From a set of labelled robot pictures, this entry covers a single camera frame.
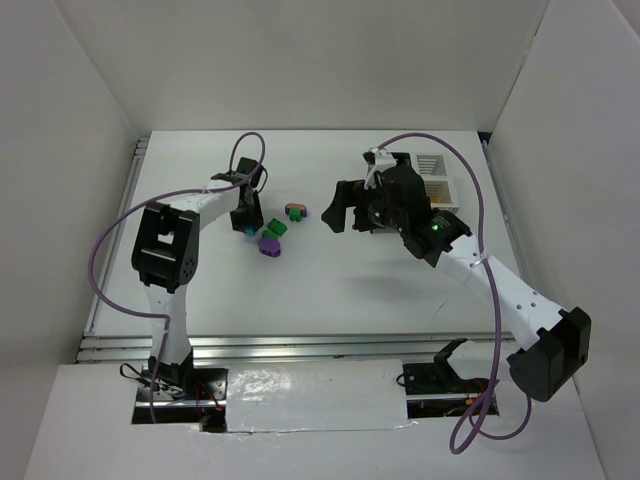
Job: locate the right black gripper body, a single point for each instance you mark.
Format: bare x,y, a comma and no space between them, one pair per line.
360,210

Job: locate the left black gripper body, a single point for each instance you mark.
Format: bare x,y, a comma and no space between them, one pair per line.
246,218

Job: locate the green rounded lego brick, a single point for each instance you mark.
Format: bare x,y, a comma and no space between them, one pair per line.
269,234

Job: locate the green square lego brick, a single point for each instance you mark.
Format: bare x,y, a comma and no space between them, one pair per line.
277,227

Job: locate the purple rounded lego brick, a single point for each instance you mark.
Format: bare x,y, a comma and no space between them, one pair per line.
270,247

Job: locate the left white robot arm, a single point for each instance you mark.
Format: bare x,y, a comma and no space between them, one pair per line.
166,257

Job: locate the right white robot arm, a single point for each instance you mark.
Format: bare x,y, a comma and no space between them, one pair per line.
554,342

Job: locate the black slotted container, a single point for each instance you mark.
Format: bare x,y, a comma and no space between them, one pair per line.
400,157

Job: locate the purple printed lego brick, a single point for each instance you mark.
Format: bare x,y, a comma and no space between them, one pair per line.
296,206

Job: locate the small green lego brick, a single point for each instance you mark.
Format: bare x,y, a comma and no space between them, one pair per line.
295,215

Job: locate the white slotted container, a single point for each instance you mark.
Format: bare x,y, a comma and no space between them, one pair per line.
433,169

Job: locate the white taped cover panel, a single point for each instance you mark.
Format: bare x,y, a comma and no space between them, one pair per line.
336,395

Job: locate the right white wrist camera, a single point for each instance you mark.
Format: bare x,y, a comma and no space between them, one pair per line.
370,178

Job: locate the aluminium frame rail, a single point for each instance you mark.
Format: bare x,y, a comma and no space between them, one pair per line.
218,350

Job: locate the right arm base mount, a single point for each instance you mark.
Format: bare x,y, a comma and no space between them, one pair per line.
434,391

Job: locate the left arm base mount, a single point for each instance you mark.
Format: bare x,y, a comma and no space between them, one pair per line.
201,402

